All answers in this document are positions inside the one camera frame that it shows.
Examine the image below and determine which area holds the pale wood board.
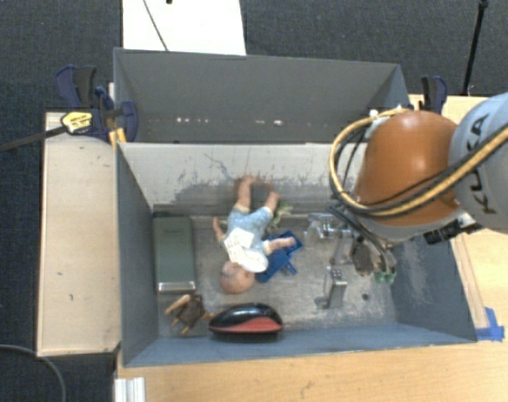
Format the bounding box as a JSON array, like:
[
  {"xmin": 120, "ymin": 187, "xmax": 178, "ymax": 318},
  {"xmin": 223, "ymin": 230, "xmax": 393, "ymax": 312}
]
[{"xmin": 36, "ymin": 111, "xmax": 123, "ymax": 358}]

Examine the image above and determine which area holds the grey metal bin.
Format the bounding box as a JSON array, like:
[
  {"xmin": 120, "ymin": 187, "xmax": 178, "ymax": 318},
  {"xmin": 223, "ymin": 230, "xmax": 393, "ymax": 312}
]
[{"xmin": 112, "ymin": 47, "xmax": 479, "ymax": 369}]

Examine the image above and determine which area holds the dark green flat block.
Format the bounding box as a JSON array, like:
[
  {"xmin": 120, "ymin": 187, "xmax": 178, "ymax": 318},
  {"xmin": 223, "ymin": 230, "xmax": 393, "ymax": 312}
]
[{"xmin": 152, "ymin": 215, "xmax": 198, "ymax": 295}]

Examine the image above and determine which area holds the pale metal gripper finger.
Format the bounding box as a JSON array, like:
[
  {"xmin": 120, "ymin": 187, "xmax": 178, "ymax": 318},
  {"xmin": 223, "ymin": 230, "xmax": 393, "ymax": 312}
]
[
  {"xmin": 306, "ymin": 212, "xmax": 354, "ymax": 266},
  {"xmin": 315, "ymin": 265, "xmax": 349, "ymax": 310}
]

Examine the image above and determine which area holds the baby doll in blue clothes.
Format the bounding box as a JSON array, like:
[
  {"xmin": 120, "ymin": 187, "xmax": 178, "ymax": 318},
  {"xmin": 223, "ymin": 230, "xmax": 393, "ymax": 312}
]
[{"xmin": 211, "ymin": 175, "xmax": 299, "ymax": 296}]

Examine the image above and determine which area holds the brown wooden toy chair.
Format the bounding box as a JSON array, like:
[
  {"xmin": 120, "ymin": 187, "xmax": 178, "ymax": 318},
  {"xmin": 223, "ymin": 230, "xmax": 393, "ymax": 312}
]
[{"xmin": 164, "ymin": 293, "xmax": 213, "ymax": 337}]

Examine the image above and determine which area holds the black and red computer mouse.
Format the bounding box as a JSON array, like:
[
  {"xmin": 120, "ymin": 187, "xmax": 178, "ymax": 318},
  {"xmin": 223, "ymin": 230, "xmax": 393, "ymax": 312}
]
[{"xmin": 208, "ymin": 302, "xmax": 285, "ymax": 337}]

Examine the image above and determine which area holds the small green toy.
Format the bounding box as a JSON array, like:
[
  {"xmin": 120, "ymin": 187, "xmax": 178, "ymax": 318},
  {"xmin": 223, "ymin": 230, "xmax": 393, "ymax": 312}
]
[{"xmin": 266, "ymin": 198, "xmax": 295, "ymax": 235}]

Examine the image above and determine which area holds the black cylinder on white bracket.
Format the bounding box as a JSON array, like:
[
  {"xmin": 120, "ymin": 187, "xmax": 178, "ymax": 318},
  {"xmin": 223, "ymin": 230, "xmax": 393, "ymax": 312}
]
[{"xmin": 423, "ymin": 215, "xmax": 483, "ymax": 245}]

